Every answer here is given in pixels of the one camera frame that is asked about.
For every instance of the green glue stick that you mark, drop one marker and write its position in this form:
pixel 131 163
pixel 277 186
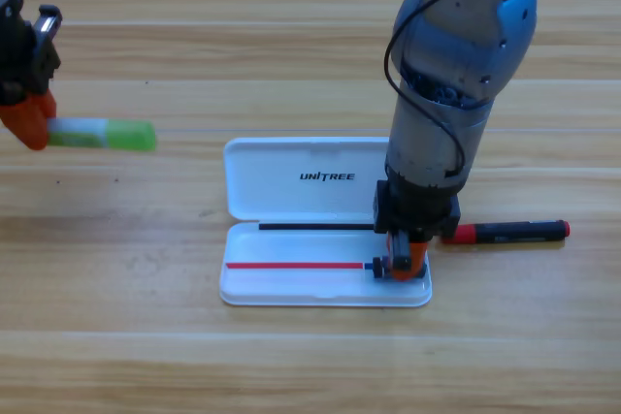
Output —
pixel 116 135

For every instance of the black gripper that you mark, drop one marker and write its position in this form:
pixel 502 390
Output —
pixel 22 60
pixel 417 213

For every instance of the black sleeved eraser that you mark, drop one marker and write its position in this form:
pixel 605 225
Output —
pixel 380 269

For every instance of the white Unitree pencil case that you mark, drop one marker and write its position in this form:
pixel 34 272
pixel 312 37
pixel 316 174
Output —
pixel 301 249

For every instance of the red and black marker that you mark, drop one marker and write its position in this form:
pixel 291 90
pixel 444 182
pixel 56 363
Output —
pixel 509 232

